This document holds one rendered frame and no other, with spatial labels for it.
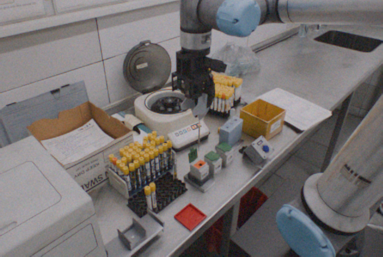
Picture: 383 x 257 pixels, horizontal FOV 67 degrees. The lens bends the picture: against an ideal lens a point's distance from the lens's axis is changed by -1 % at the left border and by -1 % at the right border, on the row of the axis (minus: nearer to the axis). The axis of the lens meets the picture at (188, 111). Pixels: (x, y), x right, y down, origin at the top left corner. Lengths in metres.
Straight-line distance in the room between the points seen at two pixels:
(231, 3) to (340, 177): 0.35
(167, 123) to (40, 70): 0.48
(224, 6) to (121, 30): 0.74
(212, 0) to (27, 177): 0.50
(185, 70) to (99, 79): 0.61
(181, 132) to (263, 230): 0.49
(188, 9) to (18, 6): 0.59
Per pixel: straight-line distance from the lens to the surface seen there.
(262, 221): 0.82
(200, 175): 0.94
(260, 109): 1.29
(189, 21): 0.67
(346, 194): 0.53
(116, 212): 0.94
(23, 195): 0.63
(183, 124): 1.12
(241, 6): 0.57
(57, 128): 1.17
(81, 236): 0.63
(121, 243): 0.82
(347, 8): 0.58
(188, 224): 0.88
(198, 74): 0.72
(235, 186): 0.99
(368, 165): 0.48
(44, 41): 1.12
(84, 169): 0.94
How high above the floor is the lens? 1.59
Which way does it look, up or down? 32 degrees down
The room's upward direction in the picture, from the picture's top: straight up
